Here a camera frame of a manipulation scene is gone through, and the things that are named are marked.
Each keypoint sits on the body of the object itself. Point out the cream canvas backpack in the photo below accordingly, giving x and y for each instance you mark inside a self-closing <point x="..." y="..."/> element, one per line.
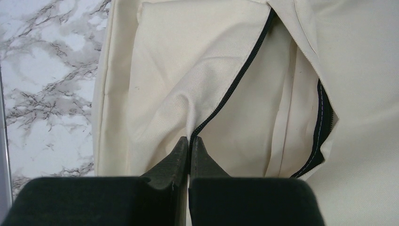
<point x="307" y="89"/>

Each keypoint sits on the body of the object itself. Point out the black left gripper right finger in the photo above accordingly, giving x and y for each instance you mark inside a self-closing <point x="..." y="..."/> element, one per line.
<point x="217" y="199"/>

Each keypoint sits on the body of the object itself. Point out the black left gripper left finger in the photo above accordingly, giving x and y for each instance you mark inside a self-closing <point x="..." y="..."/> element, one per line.
<point x="155" y="198"/>

